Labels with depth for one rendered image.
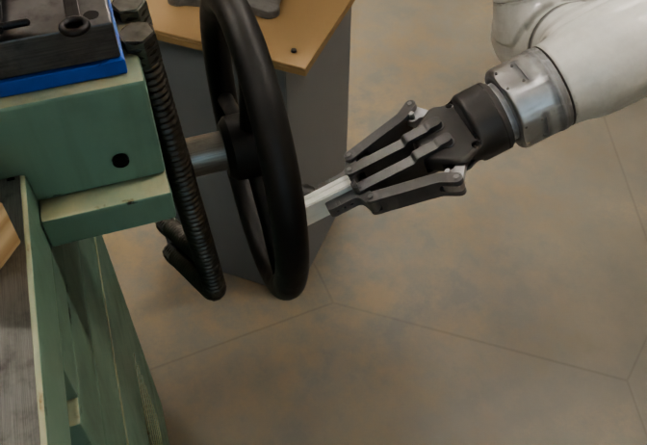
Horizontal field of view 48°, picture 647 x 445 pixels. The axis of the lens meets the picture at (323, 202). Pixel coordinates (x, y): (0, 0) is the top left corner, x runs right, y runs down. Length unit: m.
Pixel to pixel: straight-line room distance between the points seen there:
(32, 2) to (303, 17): 0.70
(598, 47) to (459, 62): 1.40
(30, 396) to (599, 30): 0.59
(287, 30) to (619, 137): 1.10
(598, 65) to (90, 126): 0.47
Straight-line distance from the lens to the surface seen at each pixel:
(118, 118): 0.53
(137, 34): 0.54
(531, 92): 0.74
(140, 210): 0.57
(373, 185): 0.74
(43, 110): 0.52
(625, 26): 0.77
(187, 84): 1.24
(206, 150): 0.65
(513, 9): 0.89
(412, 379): 1.46
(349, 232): 1.65
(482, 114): 0.74
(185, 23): 1.18
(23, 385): 0.45
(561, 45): 0.77
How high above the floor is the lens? 1.27
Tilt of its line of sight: 48 degrees down
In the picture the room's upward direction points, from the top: straight up
